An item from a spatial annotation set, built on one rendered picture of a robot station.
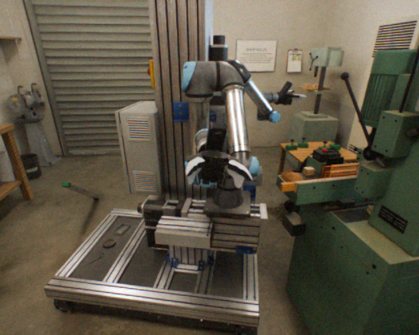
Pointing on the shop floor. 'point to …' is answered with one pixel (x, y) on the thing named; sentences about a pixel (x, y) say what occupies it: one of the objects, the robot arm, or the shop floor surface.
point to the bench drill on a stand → (326, 130)
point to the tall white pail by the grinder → (0, 161)
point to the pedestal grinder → (33, 123)
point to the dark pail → (31, 165)
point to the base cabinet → (352, 290)
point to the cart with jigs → (300, 153)
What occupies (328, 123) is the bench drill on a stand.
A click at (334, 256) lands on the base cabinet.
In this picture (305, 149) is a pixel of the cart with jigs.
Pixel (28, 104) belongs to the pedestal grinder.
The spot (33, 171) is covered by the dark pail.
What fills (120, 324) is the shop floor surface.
